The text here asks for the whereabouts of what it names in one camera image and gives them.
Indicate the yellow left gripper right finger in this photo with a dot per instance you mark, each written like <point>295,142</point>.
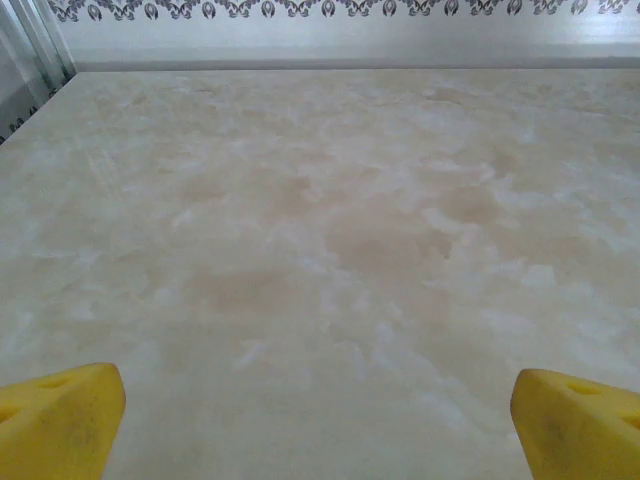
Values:
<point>580,430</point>

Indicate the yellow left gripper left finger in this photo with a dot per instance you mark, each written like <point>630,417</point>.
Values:
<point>55,425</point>

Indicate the aluminium frame post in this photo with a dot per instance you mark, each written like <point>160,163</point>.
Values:
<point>30,35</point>

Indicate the aluminium frame rail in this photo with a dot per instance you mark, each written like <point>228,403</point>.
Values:
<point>350,64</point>

